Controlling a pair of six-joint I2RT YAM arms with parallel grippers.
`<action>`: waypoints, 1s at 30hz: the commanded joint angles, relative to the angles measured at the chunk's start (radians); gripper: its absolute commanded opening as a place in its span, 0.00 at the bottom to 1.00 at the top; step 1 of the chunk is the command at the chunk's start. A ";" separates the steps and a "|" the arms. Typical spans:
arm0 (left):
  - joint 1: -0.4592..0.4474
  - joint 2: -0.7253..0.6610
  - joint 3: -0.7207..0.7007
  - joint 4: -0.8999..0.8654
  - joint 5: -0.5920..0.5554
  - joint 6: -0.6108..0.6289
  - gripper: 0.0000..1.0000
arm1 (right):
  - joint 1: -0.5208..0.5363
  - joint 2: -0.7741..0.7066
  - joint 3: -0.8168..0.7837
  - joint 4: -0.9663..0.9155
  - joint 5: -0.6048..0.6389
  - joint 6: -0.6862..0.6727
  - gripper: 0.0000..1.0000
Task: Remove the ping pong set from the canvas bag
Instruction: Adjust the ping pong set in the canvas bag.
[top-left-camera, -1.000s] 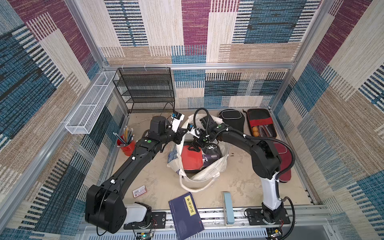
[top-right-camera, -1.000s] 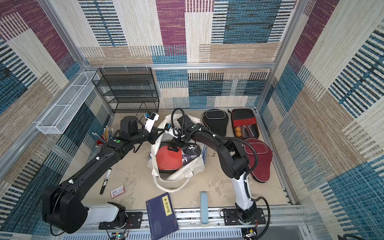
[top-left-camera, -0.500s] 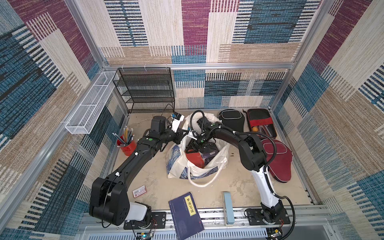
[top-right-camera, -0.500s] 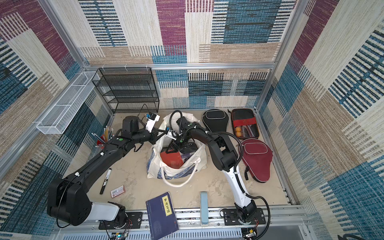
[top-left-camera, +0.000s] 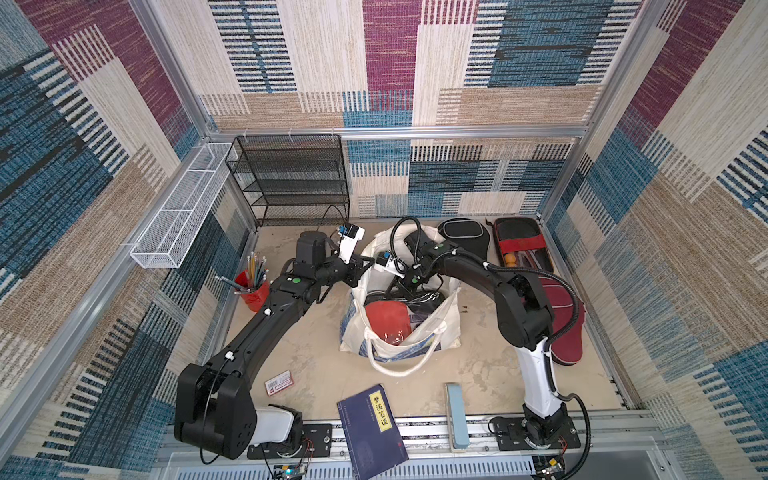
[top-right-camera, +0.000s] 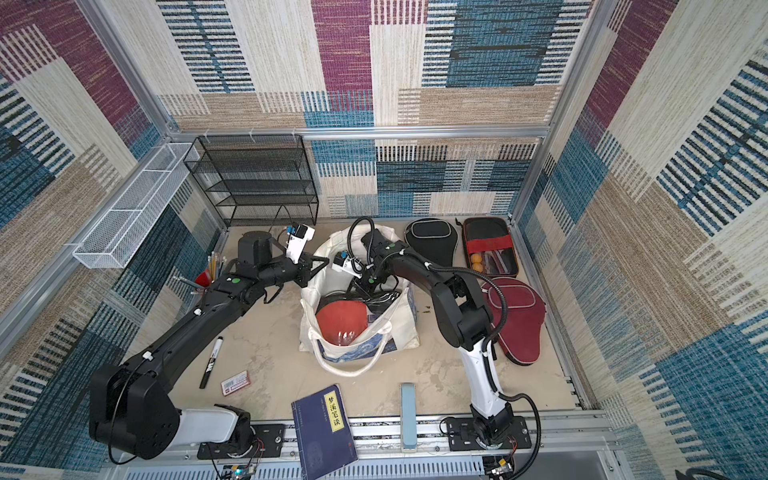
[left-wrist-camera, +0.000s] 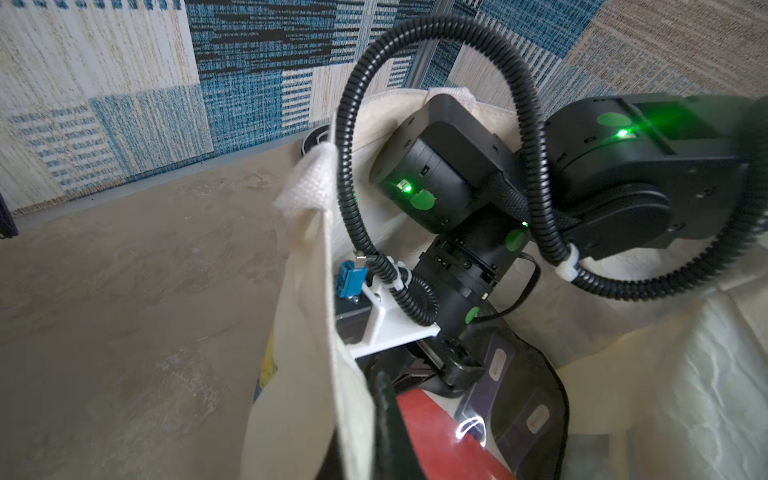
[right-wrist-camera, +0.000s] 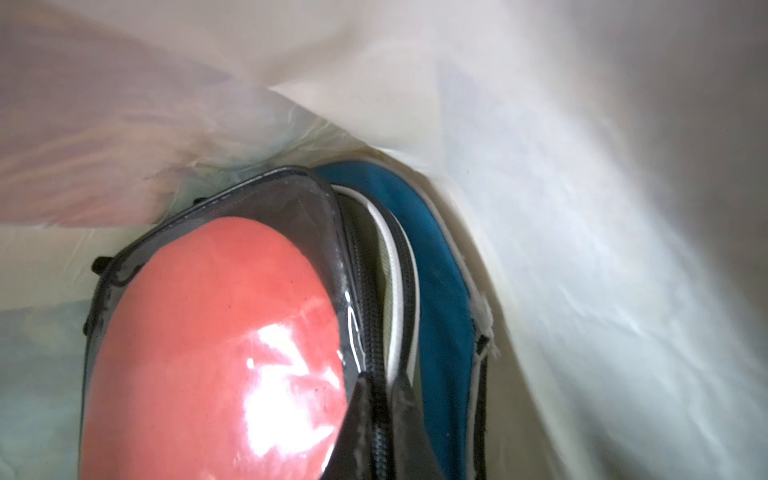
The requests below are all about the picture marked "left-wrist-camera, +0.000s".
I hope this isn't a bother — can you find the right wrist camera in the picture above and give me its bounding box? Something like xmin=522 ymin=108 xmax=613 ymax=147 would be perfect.
xmin=335 ymin=260 xmax=440 ymax=359

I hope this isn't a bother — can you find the red ping pong paddle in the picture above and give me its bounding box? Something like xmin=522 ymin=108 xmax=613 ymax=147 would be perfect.
xmin=397 ymin=389 xmax=516 ymax=480

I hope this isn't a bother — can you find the black corrugated cable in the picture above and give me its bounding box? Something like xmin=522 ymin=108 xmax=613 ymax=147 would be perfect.
xmin=334 ymin=14 xmax=768 ymax=328

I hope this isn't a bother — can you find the black paddle cover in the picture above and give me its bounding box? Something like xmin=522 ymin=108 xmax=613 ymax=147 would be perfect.
xmin=300 ymin=123 xmax=330 ymax=157

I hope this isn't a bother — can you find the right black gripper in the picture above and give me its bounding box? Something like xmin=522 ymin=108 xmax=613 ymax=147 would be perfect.
xmin=416 ymin=323 xmax=510 ymax=396

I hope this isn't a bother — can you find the white canvas tote bag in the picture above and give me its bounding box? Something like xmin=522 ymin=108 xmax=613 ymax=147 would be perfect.
xmin=239 ymin=89 xmax=767 ymax=479

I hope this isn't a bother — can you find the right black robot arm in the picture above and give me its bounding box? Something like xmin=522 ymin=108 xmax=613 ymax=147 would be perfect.
xmin=368 ymin=94 xmax=767 ymax=397

